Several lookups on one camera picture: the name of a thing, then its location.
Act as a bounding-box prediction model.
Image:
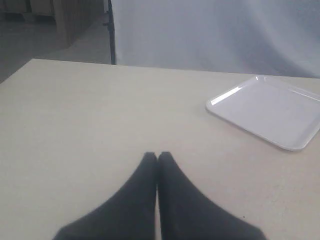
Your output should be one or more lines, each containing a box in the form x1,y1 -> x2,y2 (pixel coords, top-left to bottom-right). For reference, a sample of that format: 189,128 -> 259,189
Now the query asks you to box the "white plastic tray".
205,75 -> 320,151

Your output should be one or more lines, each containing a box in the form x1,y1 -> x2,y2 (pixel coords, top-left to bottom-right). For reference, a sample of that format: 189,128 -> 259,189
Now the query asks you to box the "white backdrop cloth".
111,0 -> 320,78

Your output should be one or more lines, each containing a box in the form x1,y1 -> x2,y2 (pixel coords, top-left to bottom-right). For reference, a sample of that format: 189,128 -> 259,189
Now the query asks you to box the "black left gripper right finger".
157,152 -> 263,240

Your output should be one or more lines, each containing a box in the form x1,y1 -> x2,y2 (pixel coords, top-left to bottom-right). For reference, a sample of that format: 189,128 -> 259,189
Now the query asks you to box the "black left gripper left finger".
55,152 -> 158,240

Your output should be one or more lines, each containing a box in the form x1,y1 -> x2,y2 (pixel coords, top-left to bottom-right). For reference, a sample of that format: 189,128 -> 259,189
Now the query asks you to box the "black backdrop stand pole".
103,0 -> 117,65

